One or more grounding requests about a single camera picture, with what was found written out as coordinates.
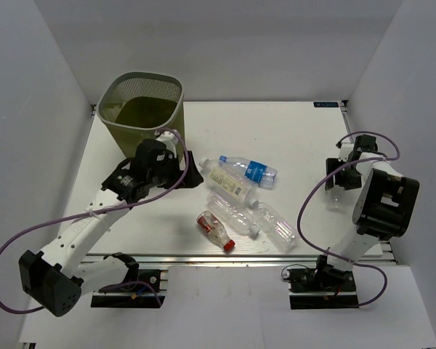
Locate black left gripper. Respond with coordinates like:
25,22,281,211
148,151,203,189

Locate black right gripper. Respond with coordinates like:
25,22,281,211
326,157,363,190

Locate cream label juice bottle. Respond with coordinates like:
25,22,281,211
199,158,257,205

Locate red cap small bottle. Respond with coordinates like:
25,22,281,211
196,210,235,252

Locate clear ribbed plastic bottle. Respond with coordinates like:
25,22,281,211
206,191,260,240

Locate blue label clear bottle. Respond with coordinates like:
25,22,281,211
219,156,278,190

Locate clear bottle white cap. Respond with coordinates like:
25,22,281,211
250,200,297,253

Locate clear plastic bottle blue cap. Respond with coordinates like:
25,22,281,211
326,186,347,212

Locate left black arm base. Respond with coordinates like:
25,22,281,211
90,269,168,309

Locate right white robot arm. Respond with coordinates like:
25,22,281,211
313,132,419,290

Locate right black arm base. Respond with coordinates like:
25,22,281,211
280,264,359,310

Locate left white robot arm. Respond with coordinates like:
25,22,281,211
18,131,203,317

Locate olive mesh waste bin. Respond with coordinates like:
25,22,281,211
96,71,185,157

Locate blue table label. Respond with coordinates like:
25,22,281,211
313,101,339,108

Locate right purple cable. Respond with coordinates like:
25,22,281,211
296,131,401,309

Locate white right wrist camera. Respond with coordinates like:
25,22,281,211
336,142,354,164

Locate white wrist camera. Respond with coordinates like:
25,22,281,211
156,131,179,157
336,142,354,164

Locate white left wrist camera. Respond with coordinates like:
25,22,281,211
156,131,179,157

